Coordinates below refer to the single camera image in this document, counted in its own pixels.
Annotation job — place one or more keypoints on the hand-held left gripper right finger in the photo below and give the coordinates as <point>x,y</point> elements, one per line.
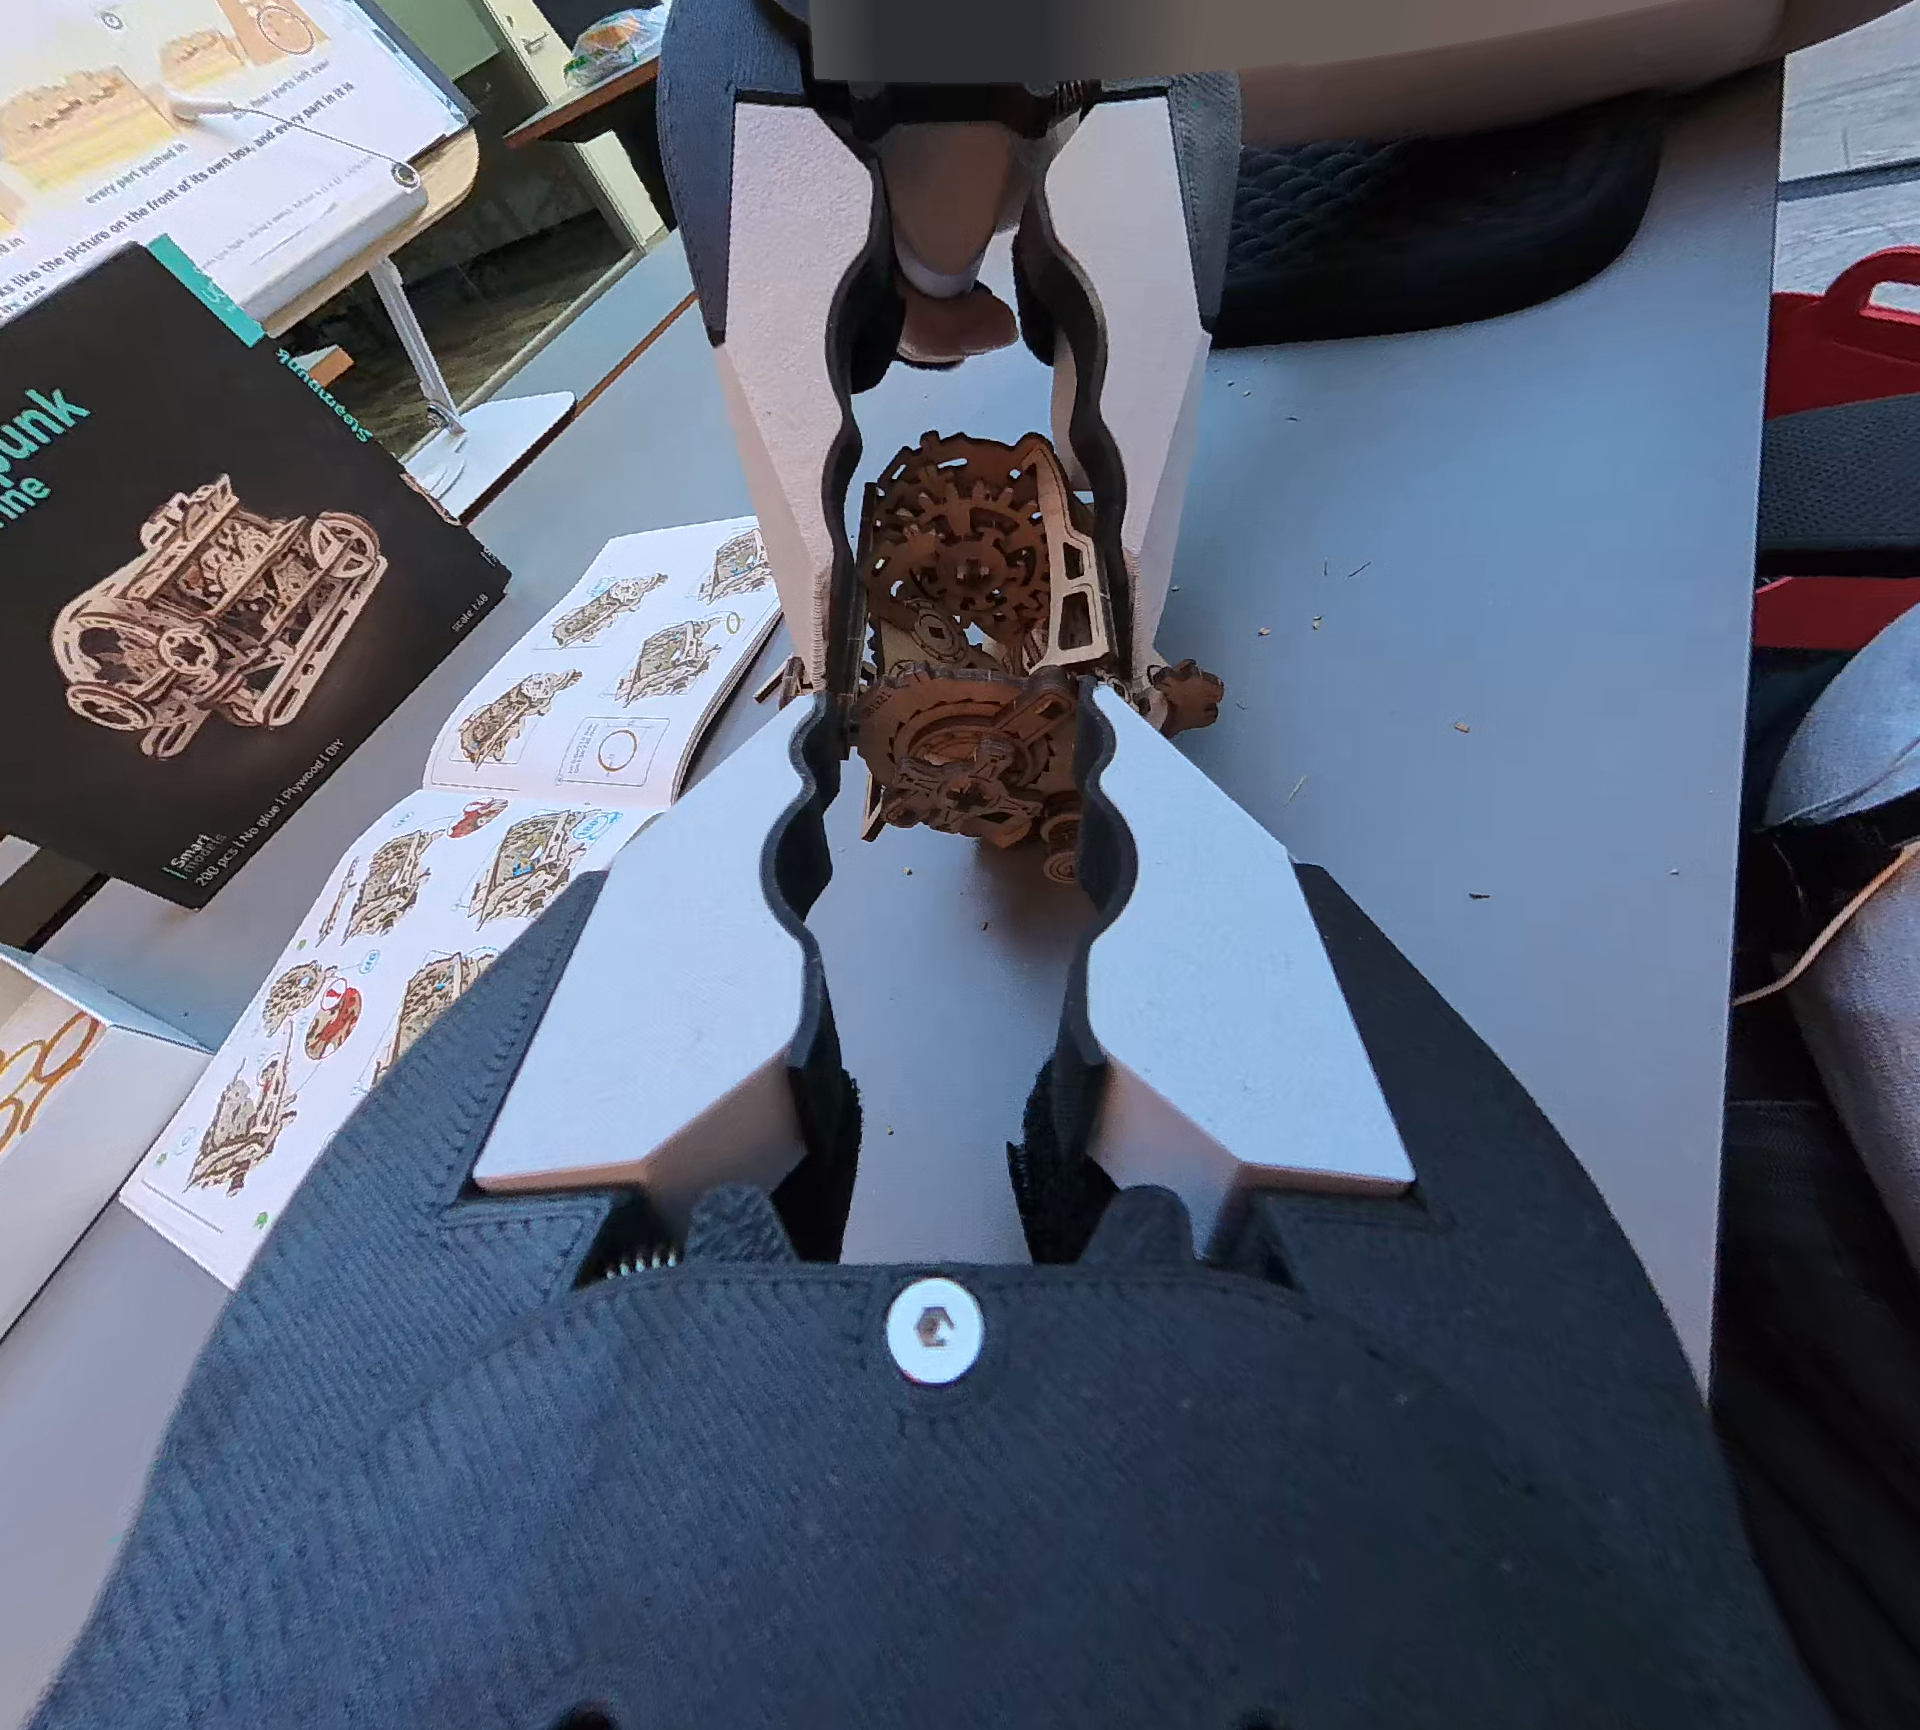
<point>1244,1010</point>

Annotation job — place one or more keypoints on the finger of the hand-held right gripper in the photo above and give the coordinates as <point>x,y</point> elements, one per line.
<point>1148,305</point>
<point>781,305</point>

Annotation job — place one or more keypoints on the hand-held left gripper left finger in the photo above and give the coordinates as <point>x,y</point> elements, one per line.
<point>645,1010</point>

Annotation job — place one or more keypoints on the wooden mechanical model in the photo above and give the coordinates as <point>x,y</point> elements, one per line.
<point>960,739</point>

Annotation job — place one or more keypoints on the grey desk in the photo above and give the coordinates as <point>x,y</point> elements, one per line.
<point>1426,710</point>

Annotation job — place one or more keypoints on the person's right hand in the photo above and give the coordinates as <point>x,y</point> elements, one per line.
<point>938,185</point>

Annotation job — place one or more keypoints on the plastic wrapped item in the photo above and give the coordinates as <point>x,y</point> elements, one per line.
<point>615,43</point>

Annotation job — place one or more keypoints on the brown wooden table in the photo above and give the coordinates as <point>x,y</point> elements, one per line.
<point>592,103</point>

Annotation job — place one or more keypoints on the grey side table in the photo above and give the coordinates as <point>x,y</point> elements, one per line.
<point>601,320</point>

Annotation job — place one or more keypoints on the assembly instruction booklet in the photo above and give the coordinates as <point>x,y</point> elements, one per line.
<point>390,890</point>

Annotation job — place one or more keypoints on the black textured pad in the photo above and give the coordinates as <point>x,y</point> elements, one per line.
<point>1426,229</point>

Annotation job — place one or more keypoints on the person's white shirt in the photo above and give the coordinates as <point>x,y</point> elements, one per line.
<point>1499,58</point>

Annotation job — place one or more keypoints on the white cardboard box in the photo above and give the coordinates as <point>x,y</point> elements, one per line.
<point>91,1145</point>

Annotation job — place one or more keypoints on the black model kit box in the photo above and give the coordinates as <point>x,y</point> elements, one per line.
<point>224,440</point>

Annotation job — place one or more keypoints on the pile of rubber bands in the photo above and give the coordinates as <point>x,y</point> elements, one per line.
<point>33,1085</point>

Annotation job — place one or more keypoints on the grey cloth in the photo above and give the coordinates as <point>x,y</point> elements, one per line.
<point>1853,739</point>

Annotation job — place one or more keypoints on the red plastic bin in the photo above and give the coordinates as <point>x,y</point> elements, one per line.
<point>1845,335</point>

